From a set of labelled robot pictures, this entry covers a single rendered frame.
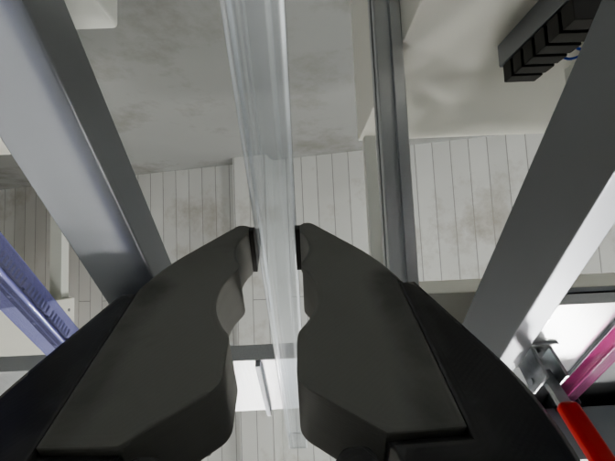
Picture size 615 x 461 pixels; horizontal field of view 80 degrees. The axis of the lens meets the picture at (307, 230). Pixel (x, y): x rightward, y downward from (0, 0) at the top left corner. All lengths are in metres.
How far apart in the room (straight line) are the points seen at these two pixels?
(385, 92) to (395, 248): 0.23
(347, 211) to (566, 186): 2.98
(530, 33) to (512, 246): 0.36
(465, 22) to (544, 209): 0.38
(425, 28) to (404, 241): 0.30
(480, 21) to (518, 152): 2.82
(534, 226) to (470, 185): 2.98
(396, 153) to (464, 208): 2.69
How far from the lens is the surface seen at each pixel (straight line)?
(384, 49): 0.61
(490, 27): 0.65
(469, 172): 3.29
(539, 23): 0.61
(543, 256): 0.29
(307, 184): 3.31
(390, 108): 0.58
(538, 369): 0.38
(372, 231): 0.95
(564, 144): 0.28
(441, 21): 0.60
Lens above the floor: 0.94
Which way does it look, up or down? 5 degrees down
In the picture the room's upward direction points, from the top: 177 degrees clockwise
